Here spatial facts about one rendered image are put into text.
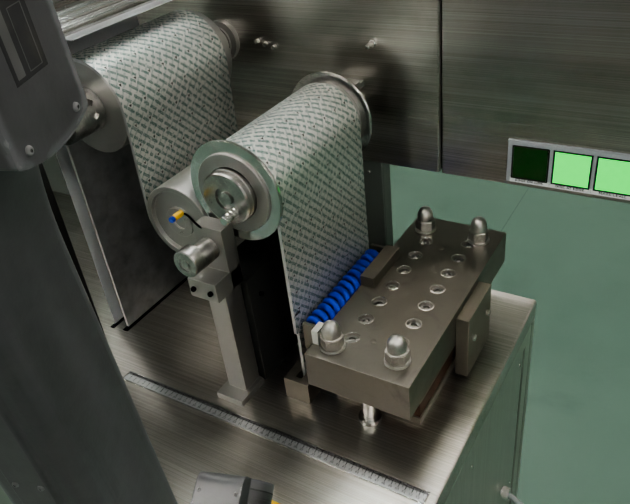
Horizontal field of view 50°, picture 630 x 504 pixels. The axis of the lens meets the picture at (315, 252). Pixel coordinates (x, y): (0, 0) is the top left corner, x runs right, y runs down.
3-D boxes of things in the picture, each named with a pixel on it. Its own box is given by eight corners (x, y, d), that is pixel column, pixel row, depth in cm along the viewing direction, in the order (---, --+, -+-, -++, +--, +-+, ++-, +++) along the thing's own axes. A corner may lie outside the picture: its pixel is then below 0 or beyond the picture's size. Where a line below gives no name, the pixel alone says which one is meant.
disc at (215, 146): (201, 228, 97) (179, 133, 89) (204, 227, 97) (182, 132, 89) (288, 250, 90) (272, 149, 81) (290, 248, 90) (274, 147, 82)
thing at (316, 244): (294, 333, 99) (277, 227, 89) (366, 250, 116) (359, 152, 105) (297, 334, 99) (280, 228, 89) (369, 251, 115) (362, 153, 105)
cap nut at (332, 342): (315, 350, 94) (311, 326, 92) (328, 334, 97) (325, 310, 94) (337, 357, 93) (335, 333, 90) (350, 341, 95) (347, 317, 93)
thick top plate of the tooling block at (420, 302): (308, 384, 98) (303, 353, 94) (419, 242, 125) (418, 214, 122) (410, 420, 90) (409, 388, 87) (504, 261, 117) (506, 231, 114)
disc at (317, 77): (295, 153, 114) (284, 68, 106) (297, 152, 115) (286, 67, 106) (373, 166, 107) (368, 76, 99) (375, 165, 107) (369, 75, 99)
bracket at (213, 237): (216, 399, 107) (173, 238, 90) (239, 373, 111) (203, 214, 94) (241, 410, 104) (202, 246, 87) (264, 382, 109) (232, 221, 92)
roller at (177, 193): (157, 248, 105) (138, 180, 98) (251, 175, 123) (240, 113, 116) (218, 265, 99) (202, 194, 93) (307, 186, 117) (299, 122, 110)
